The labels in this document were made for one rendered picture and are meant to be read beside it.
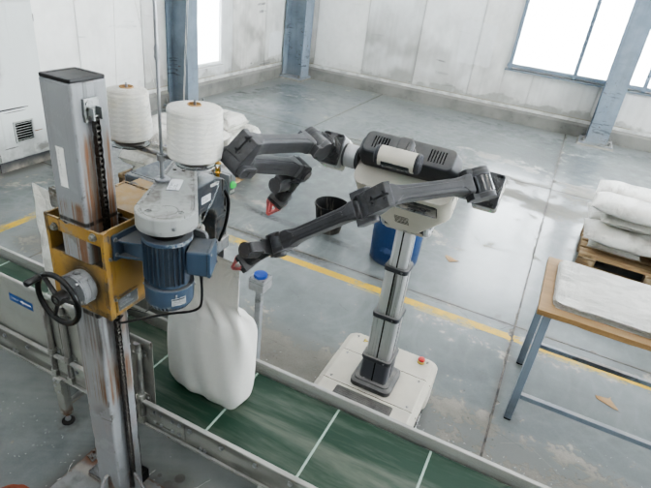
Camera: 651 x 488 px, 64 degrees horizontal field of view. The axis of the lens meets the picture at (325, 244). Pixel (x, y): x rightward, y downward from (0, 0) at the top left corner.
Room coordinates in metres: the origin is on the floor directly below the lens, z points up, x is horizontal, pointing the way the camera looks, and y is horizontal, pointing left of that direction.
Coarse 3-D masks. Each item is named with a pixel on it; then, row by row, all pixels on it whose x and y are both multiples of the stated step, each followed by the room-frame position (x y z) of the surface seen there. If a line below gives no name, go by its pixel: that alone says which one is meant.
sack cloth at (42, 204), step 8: (32, 184) 2.03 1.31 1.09; (40, 192) 2.01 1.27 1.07; (40, 200) 2.02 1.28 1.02; (40, 208) 2.02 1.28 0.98; (48, 208) 2.00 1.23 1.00; (40, 216) 2.01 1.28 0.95; (40, 224) 2.00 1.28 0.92; (40, 232) 1.99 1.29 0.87; (48, 248) 1.91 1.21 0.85; (48, 256) 1.89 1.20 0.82; (48, 264) 1.89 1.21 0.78
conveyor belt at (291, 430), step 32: (160, 352) 1.85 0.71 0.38; (160, 384) 1.65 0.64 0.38; (256, 384) 1.73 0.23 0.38; (192, 416) 1.50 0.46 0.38; (224, 416) 1.52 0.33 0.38; (256, 416) 1.54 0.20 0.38; (288, 416) 1.56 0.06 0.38; (320, 416) 1.59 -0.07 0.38; (352, 416) 1.61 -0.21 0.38; (256, 448) 1.38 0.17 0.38; (288, 448) 1.40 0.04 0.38; (320, 448) 1.42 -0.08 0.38; (352, 448) 1.44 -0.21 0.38; (384, 448) 1.46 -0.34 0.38; (416, 448) 1.48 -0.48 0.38; (320, 480) 1.28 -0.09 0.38; (352, 480) 1.30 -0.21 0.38; (384, 480) 1.31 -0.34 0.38; (416, 480) 1.33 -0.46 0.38; (448, 480) 1.35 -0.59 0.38; (480, 480) 1.37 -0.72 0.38
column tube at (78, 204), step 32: (64, 96) 1.30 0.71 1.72; (64, 128) 1.31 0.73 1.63; (64, 192) 1.32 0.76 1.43; (96, 192) 1.34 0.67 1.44; (96, 224) 1.32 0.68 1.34; (96, 256) 1.31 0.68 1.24; (96, 320) 1.30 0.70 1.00; (96, 352) 1.30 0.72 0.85; (128, 352) 1.39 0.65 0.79; (96, 384) 1.31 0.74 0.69; (128, 384) 1.38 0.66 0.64; (96, 416) 1.32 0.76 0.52; (96, 448) 1.33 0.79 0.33; (128, 480) 1.33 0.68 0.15
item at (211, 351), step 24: (216, 264) 1.65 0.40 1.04; (216, 288) 1.65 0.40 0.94; (192, 312) 1.64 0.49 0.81; (216, 312) 1.62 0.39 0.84; (240, 312) 1.63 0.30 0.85; (168, 336) 1.69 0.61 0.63; (192, 336) 1.62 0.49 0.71; (216, 336) 1.57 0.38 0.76; (240, 336) 1.56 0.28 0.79; (192, 360) 1.62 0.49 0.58; (216, 360) 1.57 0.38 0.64; (240, 360) 1.56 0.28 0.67; (192, 384) 1.62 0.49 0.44; (216, 384) 1.57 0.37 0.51; (240, 384) 1.56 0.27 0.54
